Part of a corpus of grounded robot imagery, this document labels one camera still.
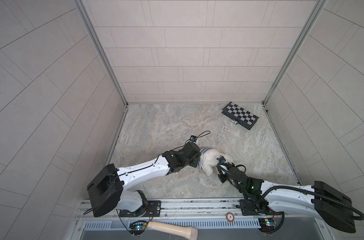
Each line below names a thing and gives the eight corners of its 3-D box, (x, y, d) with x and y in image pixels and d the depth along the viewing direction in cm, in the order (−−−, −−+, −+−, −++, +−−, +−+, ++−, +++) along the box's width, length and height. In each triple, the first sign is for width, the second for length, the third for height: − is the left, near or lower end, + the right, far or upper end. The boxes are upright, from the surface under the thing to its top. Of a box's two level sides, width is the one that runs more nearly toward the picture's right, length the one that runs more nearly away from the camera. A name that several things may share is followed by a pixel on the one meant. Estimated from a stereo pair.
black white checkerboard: (220, 112, 112) (221, 109, 110) (229, 103, 118) (230, 101, 116) (249, 130, 102) (251, 128, 100) (258, 119, 108) (259, 117, 106)
